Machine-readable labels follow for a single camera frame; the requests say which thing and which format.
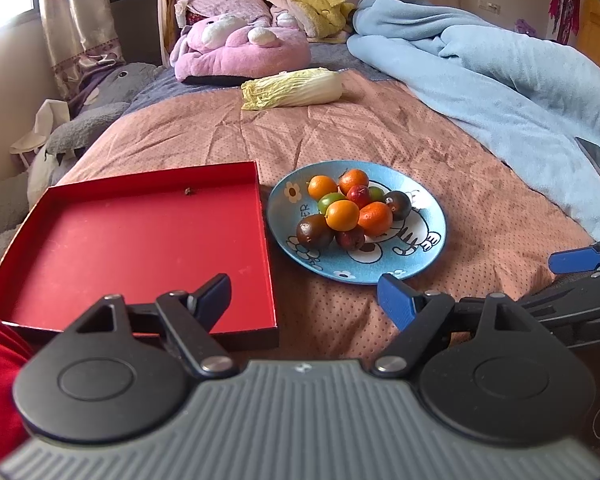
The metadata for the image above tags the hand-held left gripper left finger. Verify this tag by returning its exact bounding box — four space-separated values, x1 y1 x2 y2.
75 273 238 380

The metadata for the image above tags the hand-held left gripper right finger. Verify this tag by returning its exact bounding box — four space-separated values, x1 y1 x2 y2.
370 273 548 380

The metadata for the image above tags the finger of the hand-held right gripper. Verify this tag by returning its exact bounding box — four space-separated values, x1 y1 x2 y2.
548 240 600 277
517 270 600 348

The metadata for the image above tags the blue cartoon plate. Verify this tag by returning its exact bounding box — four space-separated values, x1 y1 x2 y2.
266 160 447 285

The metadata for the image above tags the red plum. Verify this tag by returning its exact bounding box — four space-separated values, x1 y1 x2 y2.
335 226 366 252

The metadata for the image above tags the large orange tangerine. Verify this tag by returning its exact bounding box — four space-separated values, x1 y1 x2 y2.
358 201 394 237

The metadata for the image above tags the dark brown tomato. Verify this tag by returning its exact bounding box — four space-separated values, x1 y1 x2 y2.
384 190 412 221
296 213 335 252

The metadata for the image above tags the red shallow box tray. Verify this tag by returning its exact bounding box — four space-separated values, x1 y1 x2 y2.
0 161 280 352

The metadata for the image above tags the light blue fleece blanket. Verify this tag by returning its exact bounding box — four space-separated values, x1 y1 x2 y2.
347 0 600 243

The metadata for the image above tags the napa cabbage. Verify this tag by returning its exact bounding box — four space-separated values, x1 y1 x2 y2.
241 67 343 111

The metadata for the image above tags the grey plush toy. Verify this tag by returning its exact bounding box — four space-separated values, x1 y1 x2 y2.
0 62 163 301

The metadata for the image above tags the pink plush toy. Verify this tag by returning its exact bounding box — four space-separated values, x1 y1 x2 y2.
169 14 311 86

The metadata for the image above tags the white cloth bag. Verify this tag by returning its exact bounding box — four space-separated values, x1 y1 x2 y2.
10 99 73 168

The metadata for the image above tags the grey bed sheet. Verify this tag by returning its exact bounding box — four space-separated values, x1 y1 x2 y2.
115 40 396 118

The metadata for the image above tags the red hanging garment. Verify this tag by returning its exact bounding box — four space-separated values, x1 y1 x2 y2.
548 0 581 46

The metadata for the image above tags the orange hanging cloth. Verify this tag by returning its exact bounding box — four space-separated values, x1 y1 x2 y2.
157 0 188 68

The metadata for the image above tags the lilac patterned cushion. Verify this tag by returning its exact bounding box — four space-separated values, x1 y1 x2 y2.
175 0 276 28

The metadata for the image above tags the beige patterned curtain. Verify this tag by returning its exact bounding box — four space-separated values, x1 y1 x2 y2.
37 0 123 101

